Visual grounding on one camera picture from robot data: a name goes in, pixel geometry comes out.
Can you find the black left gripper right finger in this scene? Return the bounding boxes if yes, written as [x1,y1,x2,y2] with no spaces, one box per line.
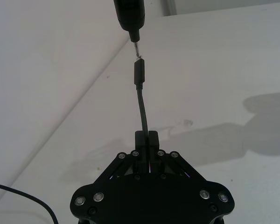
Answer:
[149,131,235,208]

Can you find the black cable with plug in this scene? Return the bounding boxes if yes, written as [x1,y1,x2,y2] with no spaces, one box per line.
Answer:
[133,55,150,136]

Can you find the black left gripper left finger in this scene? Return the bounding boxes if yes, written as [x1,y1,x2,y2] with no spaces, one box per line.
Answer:
[70,131,150,208]

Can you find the thin black cable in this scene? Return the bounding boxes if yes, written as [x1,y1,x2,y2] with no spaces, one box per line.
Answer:
[0,182,58,224]

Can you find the white table cloth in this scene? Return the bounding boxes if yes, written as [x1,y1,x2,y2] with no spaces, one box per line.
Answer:
[0,7,280,224]

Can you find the black cylindrical tool with bit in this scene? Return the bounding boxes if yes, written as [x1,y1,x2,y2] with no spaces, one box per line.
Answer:
[113,0,147,59]

